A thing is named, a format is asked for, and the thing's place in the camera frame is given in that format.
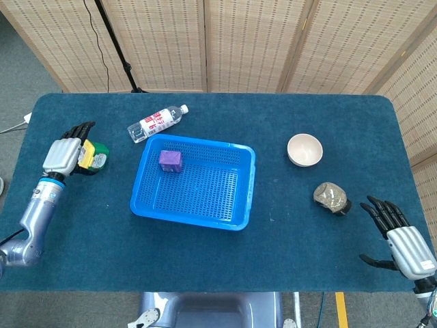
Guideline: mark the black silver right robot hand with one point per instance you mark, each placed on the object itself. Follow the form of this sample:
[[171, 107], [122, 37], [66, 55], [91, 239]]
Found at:
[[413, 253]]

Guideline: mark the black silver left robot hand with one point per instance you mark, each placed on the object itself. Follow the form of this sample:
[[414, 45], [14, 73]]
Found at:
[[61, 155]]

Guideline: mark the green box yellow lid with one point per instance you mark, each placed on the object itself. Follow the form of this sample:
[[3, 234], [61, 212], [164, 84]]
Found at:
[[97, 155]]

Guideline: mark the clear water bottle white label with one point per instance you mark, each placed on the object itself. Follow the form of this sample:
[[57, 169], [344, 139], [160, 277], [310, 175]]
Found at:
[[155, 124]]

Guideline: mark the jar of grains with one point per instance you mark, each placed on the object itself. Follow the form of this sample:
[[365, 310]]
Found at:
[[329, 198]]

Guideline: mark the purple cube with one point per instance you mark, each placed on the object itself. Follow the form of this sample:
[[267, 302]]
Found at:
[[170, 160]]

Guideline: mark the cream bowl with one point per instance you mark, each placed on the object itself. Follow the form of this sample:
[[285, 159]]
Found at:
[[305, 150]]

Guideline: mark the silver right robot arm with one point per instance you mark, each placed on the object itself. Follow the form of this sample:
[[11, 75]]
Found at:
[[426, 297]]

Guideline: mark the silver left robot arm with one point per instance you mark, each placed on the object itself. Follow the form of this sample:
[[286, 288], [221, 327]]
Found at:
[[37, 218]]

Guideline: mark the white power adapter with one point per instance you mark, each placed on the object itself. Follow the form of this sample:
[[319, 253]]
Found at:
[[27, 117]]

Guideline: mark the yellow floor tape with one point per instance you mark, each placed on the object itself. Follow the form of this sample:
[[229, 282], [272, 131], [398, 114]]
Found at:
[[341, 311]]

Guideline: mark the black tripod stand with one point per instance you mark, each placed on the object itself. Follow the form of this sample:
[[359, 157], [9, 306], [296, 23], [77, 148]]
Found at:
[[117, 51]]

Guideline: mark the blue plastic mesh basket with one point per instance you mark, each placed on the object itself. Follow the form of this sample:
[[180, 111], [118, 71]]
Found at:
[[205, 198]]

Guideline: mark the blue carpet table cover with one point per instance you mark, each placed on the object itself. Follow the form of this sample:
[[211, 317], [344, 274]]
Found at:
[[205, 259]]

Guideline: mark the grey blue robot torso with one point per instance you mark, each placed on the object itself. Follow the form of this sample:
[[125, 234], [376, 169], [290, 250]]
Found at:
[[211, 311]]

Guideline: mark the bamboo folding screen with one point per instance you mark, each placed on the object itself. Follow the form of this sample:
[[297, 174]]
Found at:
[[246, 44]]

